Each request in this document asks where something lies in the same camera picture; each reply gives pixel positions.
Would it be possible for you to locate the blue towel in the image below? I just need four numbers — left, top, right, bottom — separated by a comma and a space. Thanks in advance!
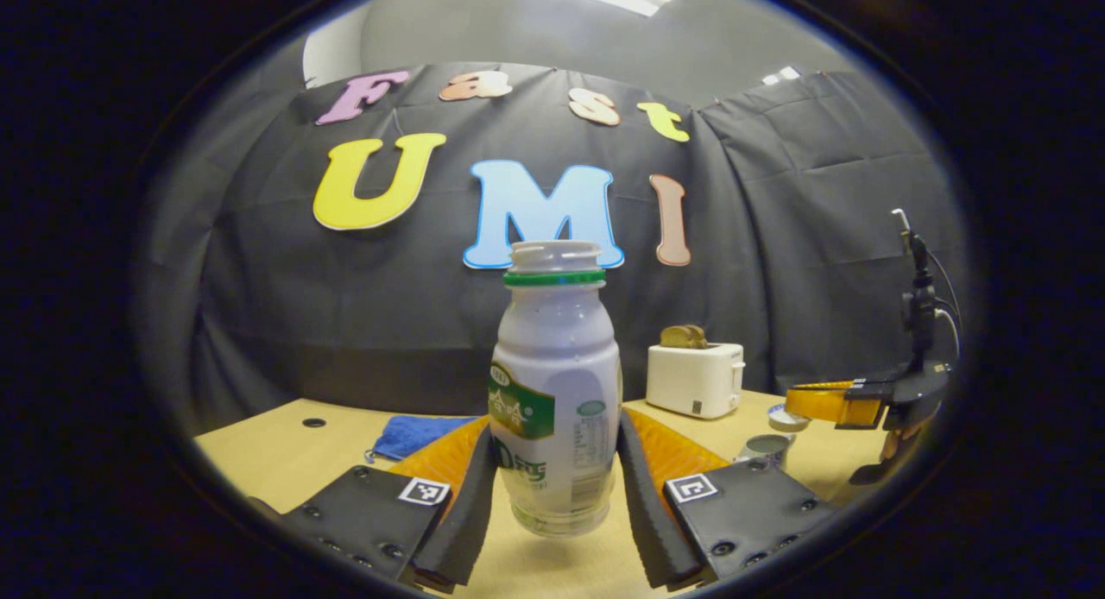
366, 414, 481, 463

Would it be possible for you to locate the white blue teacup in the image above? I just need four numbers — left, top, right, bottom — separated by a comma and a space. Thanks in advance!
733, 432, 798, 473

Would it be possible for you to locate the white water bottle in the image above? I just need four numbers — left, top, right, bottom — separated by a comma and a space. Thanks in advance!
487, 240, 623, 539

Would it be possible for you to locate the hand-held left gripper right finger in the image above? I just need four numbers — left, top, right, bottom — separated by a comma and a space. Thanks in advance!
616, 407, 840, 593

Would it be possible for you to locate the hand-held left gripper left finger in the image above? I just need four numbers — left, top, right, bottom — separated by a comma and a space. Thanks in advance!
279, 413, 499, 593

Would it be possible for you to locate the white toaster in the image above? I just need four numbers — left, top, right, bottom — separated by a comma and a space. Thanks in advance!
645, 341, 746, 421

